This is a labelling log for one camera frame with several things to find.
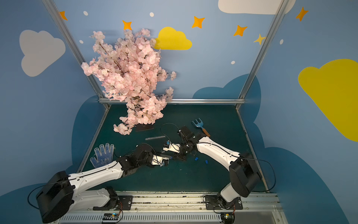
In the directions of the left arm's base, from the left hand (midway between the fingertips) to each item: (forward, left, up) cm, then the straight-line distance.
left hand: (160, 148), depth 84 cm
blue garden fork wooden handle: (+26, -28, -9) cm, 39 cm away
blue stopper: (-2, -23, -10) cm, 25 cm away
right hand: (-3, -10, -1) cm, 11 cm away
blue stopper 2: (-4, -30, -10) cm, 32 cm away
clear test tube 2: (-7, -4, +6) cm, 10 cm away
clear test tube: (+14, +8, -11) cm, 19 cm away
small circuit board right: (-33, -39, -13) cm, 53 cm away
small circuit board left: (-34, +24, -13) cm, 44 cm away
